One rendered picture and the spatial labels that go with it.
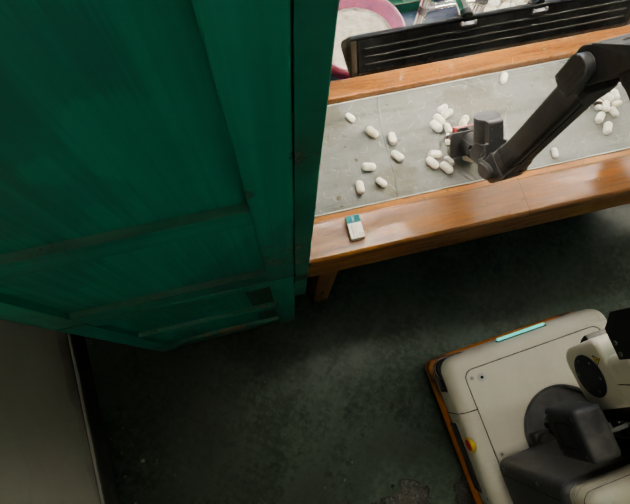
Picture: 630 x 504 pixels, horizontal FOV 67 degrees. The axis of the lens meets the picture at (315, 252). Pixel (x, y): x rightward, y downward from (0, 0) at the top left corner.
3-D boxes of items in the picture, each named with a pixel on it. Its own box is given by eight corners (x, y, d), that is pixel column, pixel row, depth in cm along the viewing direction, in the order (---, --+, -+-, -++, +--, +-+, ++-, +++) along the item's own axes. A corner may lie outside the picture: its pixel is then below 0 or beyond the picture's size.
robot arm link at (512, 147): (592, 76, 67) (661, 57, 68) (575, 43, 68) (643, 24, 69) (481, 189, 108) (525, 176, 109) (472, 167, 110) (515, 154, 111)
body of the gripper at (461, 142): (448, 131, 118) (461, 142, 112) (486, 124, 119) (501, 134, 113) (447, 156, 122) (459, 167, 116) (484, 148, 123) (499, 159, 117)
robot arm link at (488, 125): (487, 182, 106) (523, 172, 107) (489, 134, 99) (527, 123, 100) (461, 162, 116) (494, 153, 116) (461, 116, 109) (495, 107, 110)
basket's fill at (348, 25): (402, 76, 138) (406, 64, 133) (327, 91, 136) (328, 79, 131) (381, 13, 144) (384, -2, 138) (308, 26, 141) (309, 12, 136)
